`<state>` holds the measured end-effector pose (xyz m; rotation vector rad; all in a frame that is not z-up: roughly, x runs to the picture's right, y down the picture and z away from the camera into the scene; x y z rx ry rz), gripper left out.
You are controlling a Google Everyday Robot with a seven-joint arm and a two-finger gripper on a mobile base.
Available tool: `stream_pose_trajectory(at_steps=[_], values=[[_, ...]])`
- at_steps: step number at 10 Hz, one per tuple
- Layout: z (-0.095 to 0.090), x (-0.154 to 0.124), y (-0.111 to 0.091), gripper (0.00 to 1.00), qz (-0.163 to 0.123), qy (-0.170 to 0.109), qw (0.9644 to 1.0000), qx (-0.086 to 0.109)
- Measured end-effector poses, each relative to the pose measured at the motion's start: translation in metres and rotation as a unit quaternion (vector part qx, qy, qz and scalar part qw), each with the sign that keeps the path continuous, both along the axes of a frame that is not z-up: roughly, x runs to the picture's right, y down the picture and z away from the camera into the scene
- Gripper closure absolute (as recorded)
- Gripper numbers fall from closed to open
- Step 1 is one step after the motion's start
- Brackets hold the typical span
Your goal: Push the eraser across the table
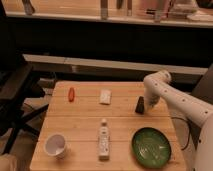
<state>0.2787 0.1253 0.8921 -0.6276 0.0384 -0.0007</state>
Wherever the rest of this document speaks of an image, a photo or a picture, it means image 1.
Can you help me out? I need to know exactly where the white plastic bottle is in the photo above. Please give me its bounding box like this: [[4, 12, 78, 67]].
[[98, 119, 110, 161]]

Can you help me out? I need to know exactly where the green plate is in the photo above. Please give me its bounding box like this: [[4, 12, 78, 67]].
[[131, 127, 172, 169]]

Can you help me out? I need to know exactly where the black cable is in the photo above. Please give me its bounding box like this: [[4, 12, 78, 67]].
[[171, 116, 193, 151]]

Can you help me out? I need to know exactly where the white cup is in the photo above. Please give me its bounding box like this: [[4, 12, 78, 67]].
[[44, 133, 67, 159]]

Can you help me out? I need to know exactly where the black office chair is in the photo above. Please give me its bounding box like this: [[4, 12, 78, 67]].
[[0, 51, 48, 154]]

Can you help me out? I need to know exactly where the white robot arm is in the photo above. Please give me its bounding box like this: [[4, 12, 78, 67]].
[[136, 70, 213, 171]]

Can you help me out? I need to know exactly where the orange carrot toy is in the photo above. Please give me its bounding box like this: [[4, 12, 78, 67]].
[[68, 87, 75, 102]]

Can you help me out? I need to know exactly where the white eraser block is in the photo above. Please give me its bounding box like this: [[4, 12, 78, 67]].
[[100, 90, 111, 105]]

